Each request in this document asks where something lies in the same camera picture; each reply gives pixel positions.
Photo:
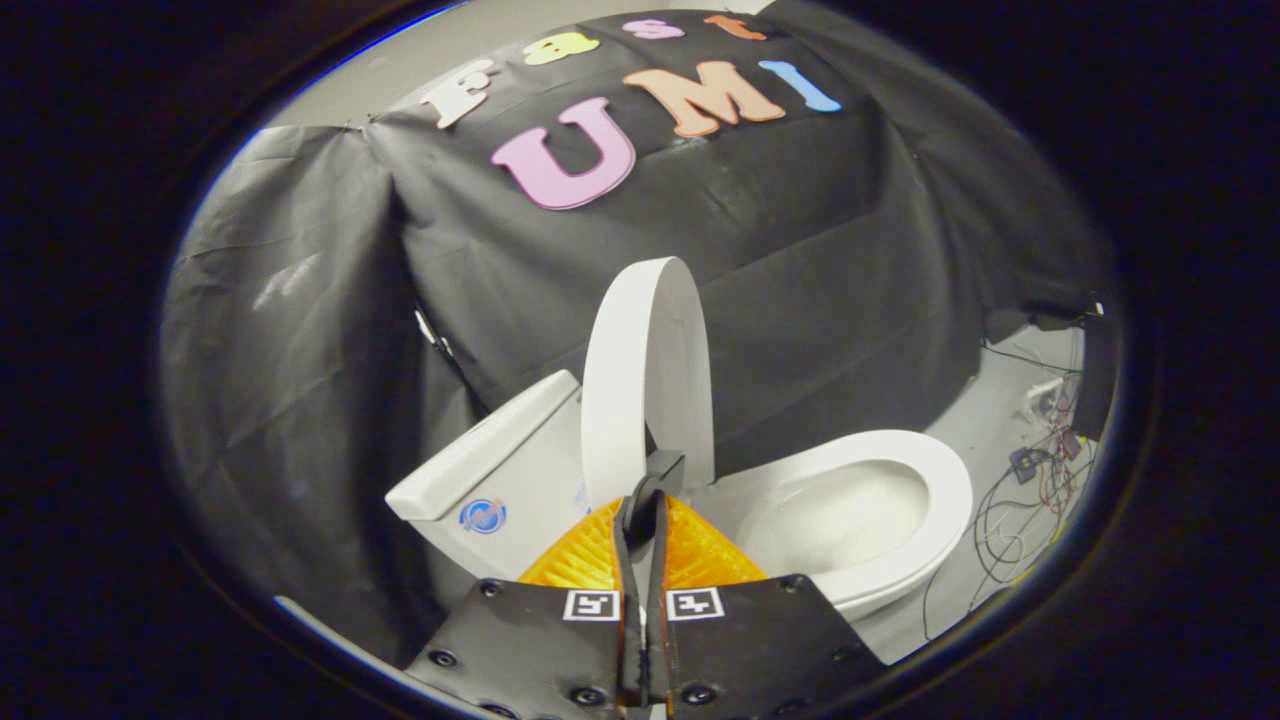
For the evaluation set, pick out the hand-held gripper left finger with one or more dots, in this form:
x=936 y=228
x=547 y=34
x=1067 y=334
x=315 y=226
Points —
x=630 y=600

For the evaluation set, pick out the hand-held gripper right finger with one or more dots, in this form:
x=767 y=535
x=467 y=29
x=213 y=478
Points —
x=660 y=600

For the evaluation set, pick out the white toilet lid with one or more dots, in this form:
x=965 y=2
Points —
x=650 y=370

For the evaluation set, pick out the white toilet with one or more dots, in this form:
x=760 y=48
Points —
x=520 y=470

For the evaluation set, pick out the white toilet seat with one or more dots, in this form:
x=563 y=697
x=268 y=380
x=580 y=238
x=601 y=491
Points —
x=940 y=480

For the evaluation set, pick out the black backdrop cloth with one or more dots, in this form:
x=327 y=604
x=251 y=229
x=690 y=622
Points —
x=800 y=250

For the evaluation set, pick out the small black device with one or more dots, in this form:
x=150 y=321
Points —
x=1027 y=463

